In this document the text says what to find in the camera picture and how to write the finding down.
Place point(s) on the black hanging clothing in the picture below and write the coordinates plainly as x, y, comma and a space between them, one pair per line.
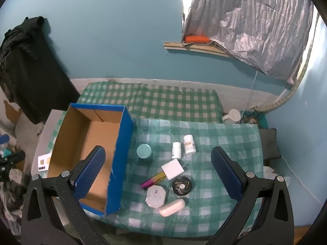
30, 76

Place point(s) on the orange label white pill bottle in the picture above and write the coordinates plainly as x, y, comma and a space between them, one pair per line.
189, 145

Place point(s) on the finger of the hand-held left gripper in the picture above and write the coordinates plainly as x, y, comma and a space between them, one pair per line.
15, 157

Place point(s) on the orange object on sill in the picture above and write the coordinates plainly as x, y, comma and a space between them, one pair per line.
196, 39

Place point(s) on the white card with dots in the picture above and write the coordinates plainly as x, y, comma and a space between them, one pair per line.
44, 162

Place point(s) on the light green checked plastic sheet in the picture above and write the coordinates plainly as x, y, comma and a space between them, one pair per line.
204, 209

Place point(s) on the black cushion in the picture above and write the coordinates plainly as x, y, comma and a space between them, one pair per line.
269, 143

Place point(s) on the small white pill bottle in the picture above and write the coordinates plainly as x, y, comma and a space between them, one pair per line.
176, 150

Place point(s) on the purple and gold lighter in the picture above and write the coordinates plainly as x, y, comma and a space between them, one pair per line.
152, 181

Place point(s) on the white charger block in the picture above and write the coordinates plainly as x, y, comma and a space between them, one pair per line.
173, 169

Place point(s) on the white crumpled cloth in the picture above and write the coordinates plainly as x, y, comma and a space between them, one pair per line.
274, 174

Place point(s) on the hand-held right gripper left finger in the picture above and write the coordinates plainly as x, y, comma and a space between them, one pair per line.
92, 173

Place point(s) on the white octagonal case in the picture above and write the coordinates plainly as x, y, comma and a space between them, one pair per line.
155, 196

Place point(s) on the wooden window sill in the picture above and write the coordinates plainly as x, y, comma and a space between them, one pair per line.
194, 48

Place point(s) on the silver foil curtain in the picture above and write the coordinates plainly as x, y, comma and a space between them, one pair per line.
255, 30

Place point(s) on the teal box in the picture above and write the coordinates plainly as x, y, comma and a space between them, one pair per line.
7, 153

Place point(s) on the teal lidded jar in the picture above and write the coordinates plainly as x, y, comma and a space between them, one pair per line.
143, 151

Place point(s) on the black round tin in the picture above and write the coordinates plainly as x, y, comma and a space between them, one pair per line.
182, 185

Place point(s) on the striped black and white cloth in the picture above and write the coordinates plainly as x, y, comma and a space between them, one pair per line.
10, 204

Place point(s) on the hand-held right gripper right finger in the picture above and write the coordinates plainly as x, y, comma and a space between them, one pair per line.
226, 173

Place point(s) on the blue cardboard box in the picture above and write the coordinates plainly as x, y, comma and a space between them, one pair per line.
122, 158

